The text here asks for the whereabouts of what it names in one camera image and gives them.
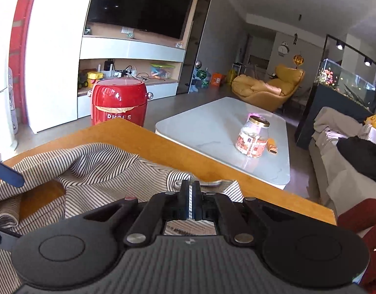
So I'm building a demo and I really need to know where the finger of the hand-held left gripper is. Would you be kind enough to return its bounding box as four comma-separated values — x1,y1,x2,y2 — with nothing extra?
0,158,25,188
0,223,22,249

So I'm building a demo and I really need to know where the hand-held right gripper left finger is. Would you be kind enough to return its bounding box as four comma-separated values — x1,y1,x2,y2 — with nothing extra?
83,179,191,248

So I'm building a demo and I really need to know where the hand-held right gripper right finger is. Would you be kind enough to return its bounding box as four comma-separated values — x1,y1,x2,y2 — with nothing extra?
192,181,296,245

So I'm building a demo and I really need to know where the striped garment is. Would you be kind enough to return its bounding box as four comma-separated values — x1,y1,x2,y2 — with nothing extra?
0,142,245,287

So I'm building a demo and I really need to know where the white coffee table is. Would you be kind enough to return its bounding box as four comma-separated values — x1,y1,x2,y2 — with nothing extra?
155,97,291,190

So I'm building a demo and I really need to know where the red goblet-shaped stand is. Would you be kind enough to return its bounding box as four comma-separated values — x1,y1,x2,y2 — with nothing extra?
87,78,153,127

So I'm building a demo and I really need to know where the yellow armchair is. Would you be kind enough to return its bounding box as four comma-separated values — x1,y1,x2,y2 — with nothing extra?
231,64,305,113

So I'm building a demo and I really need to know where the yellow toy truck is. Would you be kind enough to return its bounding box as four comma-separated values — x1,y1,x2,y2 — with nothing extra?
78,71,104,89

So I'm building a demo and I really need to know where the clear box with green lid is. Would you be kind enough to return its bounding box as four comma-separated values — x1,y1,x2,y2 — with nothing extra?
150,63,175,80

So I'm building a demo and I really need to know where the grey sofa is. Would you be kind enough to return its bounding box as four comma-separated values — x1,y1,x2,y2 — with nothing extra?
309,107,376,215

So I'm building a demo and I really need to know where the beige blanket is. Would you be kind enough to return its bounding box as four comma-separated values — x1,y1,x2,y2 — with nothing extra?
313,107,372,141

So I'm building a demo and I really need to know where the black fish tank stand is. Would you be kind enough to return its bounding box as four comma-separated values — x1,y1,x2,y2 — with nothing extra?
295,83,376,150

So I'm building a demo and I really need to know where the white television cabinet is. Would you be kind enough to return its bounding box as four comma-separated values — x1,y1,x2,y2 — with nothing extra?
78,34,187,118

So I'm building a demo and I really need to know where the red garment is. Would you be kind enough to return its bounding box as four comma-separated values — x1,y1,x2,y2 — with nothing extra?
337,198,376,293

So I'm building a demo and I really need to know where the black clothing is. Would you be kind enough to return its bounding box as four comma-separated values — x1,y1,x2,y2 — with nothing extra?
336,136,376,187

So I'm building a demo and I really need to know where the glass fish tank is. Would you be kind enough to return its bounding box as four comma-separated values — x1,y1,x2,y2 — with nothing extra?
315,58,376,109

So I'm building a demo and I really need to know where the yellow plush toy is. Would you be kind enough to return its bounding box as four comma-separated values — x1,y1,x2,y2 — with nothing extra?
364,115,376,134

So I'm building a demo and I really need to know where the black television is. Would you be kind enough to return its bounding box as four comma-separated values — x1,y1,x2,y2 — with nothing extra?
86,0,197,40

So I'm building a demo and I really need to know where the black tank light frame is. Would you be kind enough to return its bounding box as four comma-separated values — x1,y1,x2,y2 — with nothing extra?
324,34,376,90

